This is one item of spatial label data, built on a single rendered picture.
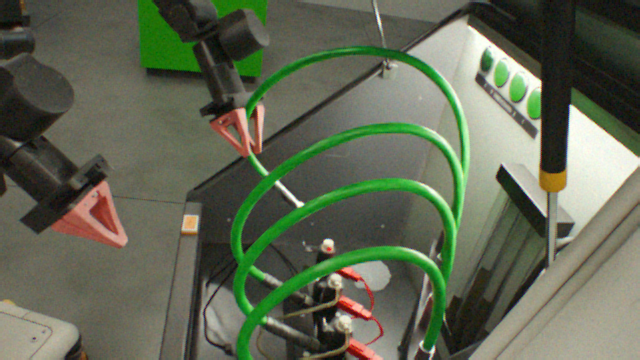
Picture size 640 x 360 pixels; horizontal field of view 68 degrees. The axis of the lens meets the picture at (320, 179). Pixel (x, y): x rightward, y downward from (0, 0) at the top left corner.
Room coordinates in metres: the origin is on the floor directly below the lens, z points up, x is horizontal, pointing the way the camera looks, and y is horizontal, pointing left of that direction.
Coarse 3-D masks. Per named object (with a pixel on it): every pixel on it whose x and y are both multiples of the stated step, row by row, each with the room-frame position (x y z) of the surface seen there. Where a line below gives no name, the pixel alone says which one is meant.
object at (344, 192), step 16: (336, 192) 0.44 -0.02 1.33; (352, 192) 0.44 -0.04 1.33; (368, 192) 0.45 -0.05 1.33; (416, 192) 0.46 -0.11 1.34; (432, 192) 0.46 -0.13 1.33; (304, 208) 0.43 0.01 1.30; (320, 208) 0.43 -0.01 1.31; (448, 208) 0.47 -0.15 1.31; (288, 224) 0.42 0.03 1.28; (448, 224) 0.47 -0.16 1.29; (272, 240) 0.42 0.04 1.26; (448, 240) 0.47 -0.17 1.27; (256, 256) 0.42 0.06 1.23; (448, 256) 0.47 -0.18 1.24; (240, 272) 0.41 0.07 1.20; (448, 272) 0.48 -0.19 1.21; (240, 288) 0.41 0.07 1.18; (240, 304) 0.41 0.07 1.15; (432, 304) 0.47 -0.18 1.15; (272, 320) 0.43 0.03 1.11; (288, 336) 0.43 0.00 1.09; (304, 336) 0.44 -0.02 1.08
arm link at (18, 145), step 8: (0, 136) 0.41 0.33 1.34; (8, 136) 0.41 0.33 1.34; (0, 144) 0.40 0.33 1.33; (8, 144) 0.41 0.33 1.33; (16, 144) 0.41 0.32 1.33; (24, 144) 0.42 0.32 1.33; (0, 152) 0.40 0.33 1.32; (8, 152) 0.40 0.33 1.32; (16, 152) 0.41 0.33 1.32; (0, 160) 0.40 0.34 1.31; (8, 160) 0.41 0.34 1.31
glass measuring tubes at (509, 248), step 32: (512, 192) 0.61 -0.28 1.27; (544, 192) 0.59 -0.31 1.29; (512, 224) 0.60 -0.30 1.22; (544, 224) 0.53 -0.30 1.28; (480, 256) 0.64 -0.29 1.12; (512, 256) 0.57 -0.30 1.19; (480, 288) 0.60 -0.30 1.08; (512, 288) 0.53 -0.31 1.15; (448, 320) 0.63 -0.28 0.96; (480, 320) 0.57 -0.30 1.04
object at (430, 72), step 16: (336, 48) 0.69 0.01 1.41; (352, 48) 0.68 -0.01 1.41; (368, 48) 0.68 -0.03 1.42; (384, 48) 0.68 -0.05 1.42; (304, 64) 0.69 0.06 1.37; (416, 64) 0.67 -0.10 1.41; (272, 80) 0.70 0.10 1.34; (432, 80) 0.67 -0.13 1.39; (256, 96) 0.70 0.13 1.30; (448, 96) 0.66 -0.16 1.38; (464, 128) 0.65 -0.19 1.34; (464, 144) 0.65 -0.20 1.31; (256, 160) 0.71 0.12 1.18; (464, 160) 0.65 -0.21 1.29; (464, 176) 0.65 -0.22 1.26
